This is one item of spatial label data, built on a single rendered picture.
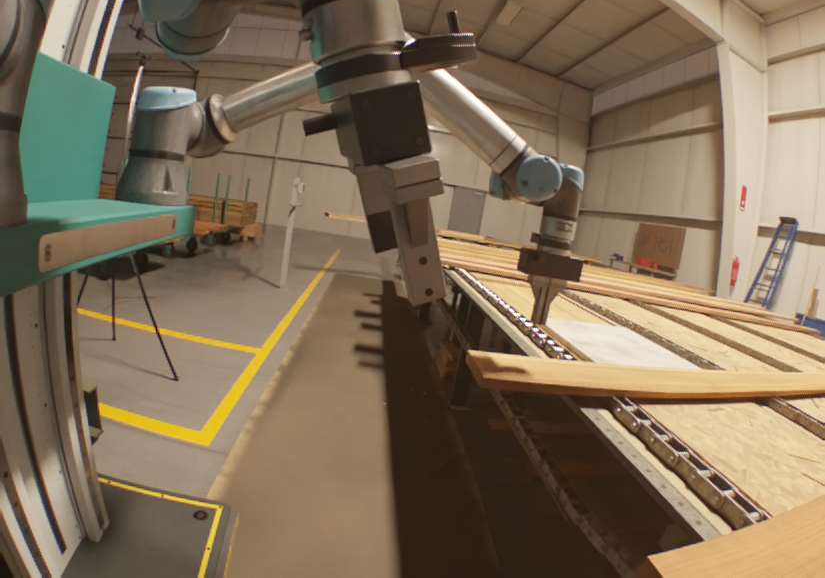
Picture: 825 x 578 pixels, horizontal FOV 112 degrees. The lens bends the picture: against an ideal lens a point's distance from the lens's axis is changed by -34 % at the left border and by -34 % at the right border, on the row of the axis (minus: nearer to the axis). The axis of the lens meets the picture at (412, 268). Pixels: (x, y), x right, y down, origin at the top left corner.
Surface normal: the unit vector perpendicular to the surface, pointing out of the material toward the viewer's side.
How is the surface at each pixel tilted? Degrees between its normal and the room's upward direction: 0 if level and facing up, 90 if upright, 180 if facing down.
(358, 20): 99
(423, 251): 97
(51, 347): 90
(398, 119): 97
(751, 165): 90
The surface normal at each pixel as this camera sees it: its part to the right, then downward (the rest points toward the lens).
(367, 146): 0.28, 0.31
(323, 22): -0.51, 0.40
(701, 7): 0.08, 0.15
